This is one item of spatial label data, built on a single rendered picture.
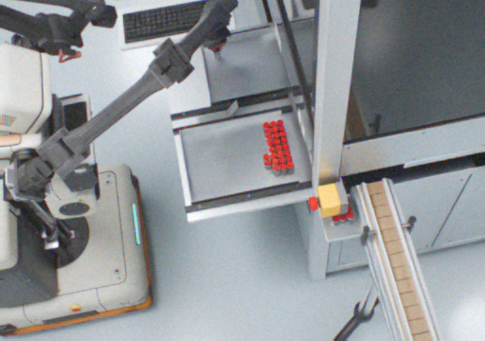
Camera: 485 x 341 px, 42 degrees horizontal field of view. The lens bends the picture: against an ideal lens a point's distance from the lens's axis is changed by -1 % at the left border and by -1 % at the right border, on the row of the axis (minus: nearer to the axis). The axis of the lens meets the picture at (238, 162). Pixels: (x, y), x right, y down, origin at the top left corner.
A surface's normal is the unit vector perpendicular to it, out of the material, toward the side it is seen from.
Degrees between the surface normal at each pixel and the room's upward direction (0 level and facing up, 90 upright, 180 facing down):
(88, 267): 0
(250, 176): 0
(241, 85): 0
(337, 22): 90
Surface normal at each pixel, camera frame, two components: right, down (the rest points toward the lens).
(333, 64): 0.18, 0.87
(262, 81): -0.08, -0.45
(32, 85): 0.60, -0.47
